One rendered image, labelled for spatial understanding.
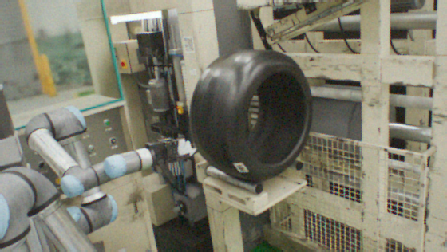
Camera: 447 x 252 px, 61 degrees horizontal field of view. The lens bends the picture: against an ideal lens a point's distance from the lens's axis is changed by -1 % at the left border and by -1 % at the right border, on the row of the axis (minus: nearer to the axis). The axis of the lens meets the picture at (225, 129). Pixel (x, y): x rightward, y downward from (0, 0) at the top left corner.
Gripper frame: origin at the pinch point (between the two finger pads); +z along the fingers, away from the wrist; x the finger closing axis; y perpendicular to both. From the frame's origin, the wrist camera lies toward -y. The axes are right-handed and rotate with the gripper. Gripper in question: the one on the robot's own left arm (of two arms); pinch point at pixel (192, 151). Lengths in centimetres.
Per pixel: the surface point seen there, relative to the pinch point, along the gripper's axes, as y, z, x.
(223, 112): 15.5, 9.7, -8.1
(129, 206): -43, -1, 59
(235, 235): -65, 46, 26
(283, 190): -28, 46, -8
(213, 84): 25.2, 13.3, 1.4
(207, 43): 41, 31, 26
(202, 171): -19.9, 22.4, 23.5
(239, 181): -19.5, 24.7, -0.1
